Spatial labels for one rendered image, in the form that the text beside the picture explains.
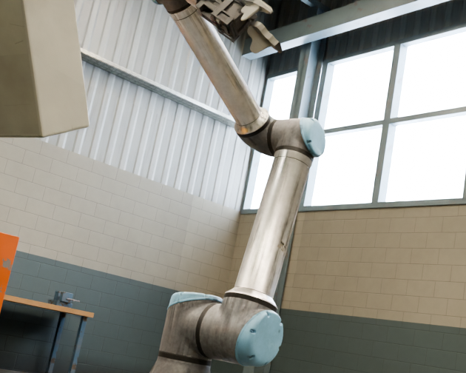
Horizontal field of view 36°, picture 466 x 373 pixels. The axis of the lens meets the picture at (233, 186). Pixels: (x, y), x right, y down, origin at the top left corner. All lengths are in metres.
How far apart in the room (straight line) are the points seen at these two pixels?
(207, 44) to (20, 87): 1.19
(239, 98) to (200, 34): 0.23
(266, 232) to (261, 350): 0.32
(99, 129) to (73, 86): 9.51
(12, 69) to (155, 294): 9.99
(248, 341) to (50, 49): 1.17
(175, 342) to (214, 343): 0.13
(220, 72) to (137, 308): 8.75
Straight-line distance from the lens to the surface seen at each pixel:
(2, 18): 0.85
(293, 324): 10.31
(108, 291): 10.36
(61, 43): 0.85
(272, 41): 1.67
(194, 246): 11.15
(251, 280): 1.92
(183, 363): 1.98
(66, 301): 9.19
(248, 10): 1.58
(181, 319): 1.98
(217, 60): 2.01
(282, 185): 2.01
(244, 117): 2.11
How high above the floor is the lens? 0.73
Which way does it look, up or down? 13 degrees up
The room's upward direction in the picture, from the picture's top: 11 degrees clockwise
